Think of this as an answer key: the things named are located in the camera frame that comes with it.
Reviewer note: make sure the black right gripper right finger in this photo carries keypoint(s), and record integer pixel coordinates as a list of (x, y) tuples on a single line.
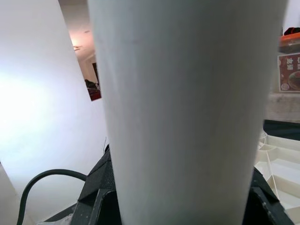
[(267, 206)]

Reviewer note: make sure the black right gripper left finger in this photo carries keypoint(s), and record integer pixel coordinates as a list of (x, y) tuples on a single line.
[(96, 201)]

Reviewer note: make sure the white plastic table top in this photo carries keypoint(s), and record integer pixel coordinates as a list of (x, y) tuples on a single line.
[(281, 168)]

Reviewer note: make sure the white plastic table leg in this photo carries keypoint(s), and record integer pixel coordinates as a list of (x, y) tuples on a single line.
[(187, 105)]

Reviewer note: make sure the dark red cloth bundle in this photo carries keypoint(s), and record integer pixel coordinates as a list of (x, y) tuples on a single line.
[(293, 31)]

